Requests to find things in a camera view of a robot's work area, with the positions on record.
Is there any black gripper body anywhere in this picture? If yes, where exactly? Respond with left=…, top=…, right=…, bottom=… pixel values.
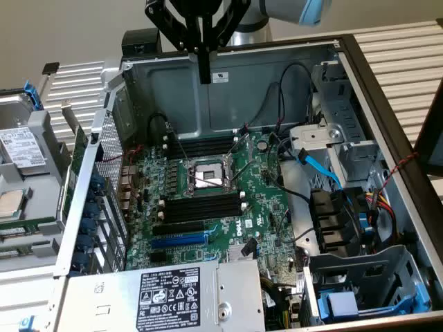
left=148, top=0, right=250, bottom=18

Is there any black box device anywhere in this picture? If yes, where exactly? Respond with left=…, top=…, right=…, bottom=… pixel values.
left=120, top=28, right=164, bottom=56

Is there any open metal PC case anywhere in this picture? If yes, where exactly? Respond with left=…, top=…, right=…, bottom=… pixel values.
left=53, top=33, right=443, bottom=332

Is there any metal locking lever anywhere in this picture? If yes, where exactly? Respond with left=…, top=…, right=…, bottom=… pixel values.
left=165, top=121, right=191, bottom=167
left=235, top=154, right=260, bottom=184

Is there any metal disk bay cage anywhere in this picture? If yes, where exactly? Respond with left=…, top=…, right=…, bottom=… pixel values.
left=289, top=61, right=385, bottom=186

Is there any metal socket cover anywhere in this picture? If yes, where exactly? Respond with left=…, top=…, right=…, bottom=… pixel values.
left=223, top=133, right=251, bottom=190

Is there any CPU socket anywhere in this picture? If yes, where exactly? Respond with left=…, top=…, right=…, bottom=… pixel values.
left=185, top=157, right=242, bottom=198

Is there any green graphics card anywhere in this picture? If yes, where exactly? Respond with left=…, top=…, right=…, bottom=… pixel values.
left=59, top=99, right=90, bottom=224

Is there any green Dell motherboard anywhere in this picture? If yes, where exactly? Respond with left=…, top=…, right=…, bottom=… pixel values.
left=123, top=129, right=305, bottom=274

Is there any hard disk with white label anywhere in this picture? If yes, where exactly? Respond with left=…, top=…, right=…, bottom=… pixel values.
left=0, top=127, right=48, bottom=171

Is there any long black expansion slot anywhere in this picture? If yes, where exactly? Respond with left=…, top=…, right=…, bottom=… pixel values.
left=152, top=220, right=206, bottom=237

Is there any grey parts rack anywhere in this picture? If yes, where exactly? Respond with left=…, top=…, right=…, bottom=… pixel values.
left=0, top=88, right=73, bottom=277

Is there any blue expansion slot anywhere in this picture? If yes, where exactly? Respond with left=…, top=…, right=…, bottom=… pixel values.
left=150, top=232, right=210, bottom=248

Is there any silver finned heat sink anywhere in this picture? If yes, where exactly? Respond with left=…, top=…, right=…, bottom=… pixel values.
left=227, top=241, right=259, bottom=263

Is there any black framed panel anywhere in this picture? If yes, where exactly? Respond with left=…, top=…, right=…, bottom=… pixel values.
left=413, top=78, right=443, bottom=178

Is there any silver CPU chip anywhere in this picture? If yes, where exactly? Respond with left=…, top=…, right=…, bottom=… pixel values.
left=0, top=188, right=28, bottom=221

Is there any blue plug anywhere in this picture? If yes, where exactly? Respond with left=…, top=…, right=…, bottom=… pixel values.
left=358, top=210, right=374, bottom=237

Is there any grey disk bay cage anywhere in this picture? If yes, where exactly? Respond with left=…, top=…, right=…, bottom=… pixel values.
left=303, top=244, right=433, bottom=328

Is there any silver power supply unit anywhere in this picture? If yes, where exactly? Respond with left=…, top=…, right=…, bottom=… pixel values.
left=57, top=259, right=266, bottom=332

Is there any blue disk carrier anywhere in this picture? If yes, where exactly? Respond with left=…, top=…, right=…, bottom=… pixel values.
left=316, top=273, right=433, bottom=324

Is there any small blue clip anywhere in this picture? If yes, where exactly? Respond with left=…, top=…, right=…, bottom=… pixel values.
left=17, top=315, right=36, bottom=332

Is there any thin black wire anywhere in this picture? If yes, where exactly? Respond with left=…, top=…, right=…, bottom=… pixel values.
left=246, top=81, right=287, bottom=136
left=278, top=62, right=318, bottom=125

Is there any black looped wire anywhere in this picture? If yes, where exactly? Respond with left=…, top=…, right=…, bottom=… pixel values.
left=147, top=113, right=171, bottom=146

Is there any red and black twisted wire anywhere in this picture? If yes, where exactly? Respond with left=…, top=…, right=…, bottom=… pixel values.
left=379, top=151, right=420, bottom=194
left=102, top=144, right=143, bottom=190

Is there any flat blue data wire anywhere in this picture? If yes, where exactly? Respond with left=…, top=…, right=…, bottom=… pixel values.
left=296, top=147, right=347, bottom=191

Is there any hard disk with blue bracket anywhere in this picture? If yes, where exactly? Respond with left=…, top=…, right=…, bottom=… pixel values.
left=0, top=80, right=45, bottom=117

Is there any thick black wire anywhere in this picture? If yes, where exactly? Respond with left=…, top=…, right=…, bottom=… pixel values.
left=268, top=133, right=312, bottom=205

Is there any black plastic bracket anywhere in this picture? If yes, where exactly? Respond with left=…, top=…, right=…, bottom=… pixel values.
left=309, top=187, right=366, bottom=259

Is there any black wire plug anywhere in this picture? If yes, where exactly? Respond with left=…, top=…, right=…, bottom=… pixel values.
left=241, top=237, right=260, bottom=257

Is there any coloured power wire bundle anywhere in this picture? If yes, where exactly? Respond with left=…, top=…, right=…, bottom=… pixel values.
left=365, top=192, right=406, bottom=245

